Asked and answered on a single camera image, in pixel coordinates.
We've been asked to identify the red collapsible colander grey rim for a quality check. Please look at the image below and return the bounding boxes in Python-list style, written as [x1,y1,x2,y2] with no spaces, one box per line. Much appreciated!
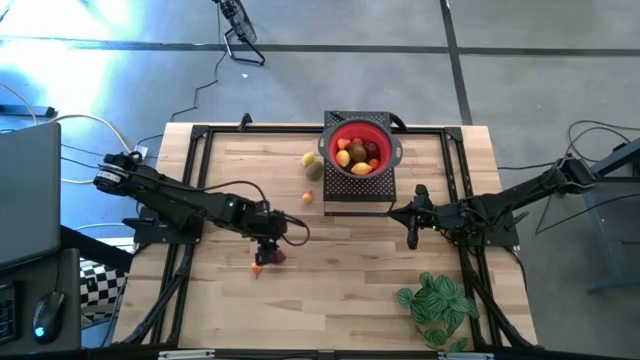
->
[316,117,403,180]

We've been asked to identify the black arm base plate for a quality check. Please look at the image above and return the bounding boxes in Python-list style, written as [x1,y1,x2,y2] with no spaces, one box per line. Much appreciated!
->
[122,204,206,247]
[448,209,522,250]

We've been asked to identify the black side desk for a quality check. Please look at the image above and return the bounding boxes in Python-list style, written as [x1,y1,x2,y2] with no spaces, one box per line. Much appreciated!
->
[0,247,84,357]

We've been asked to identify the silver metal bracket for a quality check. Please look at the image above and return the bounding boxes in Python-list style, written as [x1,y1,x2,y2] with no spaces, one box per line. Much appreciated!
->
[158,349,216,360]
[437,351,495,360]

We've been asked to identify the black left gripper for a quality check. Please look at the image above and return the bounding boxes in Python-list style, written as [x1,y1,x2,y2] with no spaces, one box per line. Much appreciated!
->
[248,208,290,267]

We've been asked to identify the black floor bar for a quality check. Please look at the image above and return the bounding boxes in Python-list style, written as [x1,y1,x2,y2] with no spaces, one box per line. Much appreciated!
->
[0,104,59,120]

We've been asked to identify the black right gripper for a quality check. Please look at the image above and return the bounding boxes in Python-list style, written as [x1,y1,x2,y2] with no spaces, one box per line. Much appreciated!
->
[388,183,461,252]

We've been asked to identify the grey laptop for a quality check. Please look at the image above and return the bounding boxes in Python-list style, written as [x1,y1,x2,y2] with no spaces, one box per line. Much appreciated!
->
[0,121,63,270]

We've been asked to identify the green plant in white pot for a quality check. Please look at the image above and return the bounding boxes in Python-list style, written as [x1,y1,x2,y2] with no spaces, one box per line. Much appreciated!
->
[395,271,481,354]

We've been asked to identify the black fan cable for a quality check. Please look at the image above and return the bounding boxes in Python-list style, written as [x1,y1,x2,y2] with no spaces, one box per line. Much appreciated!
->
[134,4,224,146]

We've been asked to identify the black computer mouse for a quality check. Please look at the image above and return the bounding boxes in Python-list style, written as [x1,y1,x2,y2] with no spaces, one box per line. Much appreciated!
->
[31,291,67,346]

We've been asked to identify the black perforated metal riser stand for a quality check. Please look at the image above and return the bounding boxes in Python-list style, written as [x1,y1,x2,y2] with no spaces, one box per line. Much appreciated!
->
[322,110,397,217]

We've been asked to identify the yellow cable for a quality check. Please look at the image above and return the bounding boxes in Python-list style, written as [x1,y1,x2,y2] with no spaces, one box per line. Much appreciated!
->
[0,82,139,185]

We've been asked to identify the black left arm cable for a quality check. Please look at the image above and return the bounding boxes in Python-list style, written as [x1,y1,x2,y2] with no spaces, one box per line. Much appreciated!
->
[199,179,312,248]

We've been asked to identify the black floor cables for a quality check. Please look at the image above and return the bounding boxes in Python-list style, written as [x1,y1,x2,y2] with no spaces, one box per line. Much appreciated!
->
[497,118,640,236]

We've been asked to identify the blue grey table frame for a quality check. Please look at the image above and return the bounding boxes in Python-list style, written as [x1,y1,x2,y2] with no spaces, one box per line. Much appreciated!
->
[583,138,640,295]

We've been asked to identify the black keyboard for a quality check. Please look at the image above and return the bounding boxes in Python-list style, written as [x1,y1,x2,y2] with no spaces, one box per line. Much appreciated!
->
[0,282,22,347]

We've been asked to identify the black white checkerboard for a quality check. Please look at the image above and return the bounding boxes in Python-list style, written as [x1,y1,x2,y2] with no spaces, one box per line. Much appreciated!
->
[78,258,132,324]

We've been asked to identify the black floor fan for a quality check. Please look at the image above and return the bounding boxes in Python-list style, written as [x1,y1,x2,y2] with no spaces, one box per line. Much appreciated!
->
[213,0,267,67]

